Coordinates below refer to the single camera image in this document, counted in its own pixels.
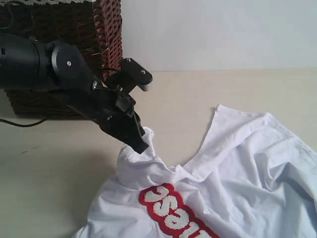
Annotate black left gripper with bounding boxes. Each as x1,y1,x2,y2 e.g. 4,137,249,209
58,88,149,154

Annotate white t-shirt red lettering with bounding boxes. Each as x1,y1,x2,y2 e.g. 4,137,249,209
75,105,317,238

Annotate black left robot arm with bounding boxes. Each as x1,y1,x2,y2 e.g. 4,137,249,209
0,33,153,153

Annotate brown wicker laundry basket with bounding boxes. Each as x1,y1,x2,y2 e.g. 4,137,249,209
0,0,124,121

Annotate white lace cloth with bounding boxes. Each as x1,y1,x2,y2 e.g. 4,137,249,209
0,0,96,7

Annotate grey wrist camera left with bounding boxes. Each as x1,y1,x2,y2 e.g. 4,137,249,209
114,58,153,94

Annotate black left camera cable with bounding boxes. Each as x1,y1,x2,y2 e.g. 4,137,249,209
0,0,48,128

